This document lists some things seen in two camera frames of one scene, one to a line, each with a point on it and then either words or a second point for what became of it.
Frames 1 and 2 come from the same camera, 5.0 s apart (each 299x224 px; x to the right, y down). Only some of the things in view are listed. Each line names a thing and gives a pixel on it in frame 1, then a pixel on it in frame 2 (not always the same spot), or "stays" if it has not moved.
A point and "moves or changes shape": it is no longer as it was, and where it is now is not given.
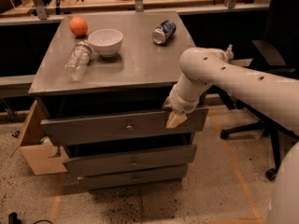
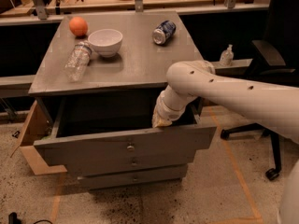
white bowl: x=106 y=41 stays
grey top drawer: x=64 y=131 moves or changes shape
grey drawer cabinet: x=101 y=78 stays
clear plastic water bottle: x=77 y=62 stays
